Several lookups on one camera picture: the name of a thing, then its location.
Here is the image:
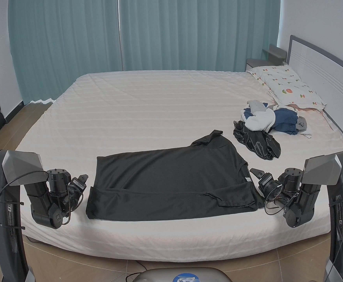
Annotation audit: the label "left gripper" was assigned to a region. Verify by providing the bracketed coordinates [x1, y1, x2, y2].
[67, 174, 89, 205]

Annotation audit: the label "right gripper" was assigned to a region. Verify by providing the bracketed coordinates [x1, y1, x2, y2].
[250, 167, 282, 200]

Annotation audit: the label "black T-shirt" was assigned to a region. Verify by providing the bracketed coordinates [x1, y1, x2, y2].
[86, 130, 265, 221]

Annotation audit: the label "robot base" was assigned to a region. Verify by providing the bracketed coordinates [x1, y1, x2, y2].
[135, 268, 229, 282]

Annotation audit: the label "pile of clothes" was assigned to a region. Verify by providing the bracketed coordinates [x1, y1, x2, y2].
[240, 100, 312, 139]

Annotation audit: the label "black printed garment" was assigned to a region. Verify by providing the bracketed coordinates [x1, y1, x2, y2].
[233, 121, 281, 161]

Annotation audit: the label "white printed pillow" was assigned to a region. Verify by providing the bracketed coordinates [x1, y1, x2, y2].
[246, 64, 326, 110]

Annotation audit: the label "bed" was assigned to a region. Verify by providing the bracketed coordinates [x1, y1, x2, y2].
[13, 35, 343, 262]

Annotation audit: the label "grey bedside table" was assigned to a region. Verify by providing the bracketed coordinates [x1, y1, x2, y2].
[246, 44, 287, 71]

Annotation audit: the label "blue-green curtain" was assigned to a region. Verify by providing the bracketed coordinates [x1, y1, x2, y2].
[119, 0, 281, 73]
[9, 0, 125, 105]

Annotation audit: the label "black cable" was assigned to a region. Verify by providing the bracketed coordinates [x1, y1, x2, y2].
[127, 260, 148, 279]
[0, 171, 49, 231]

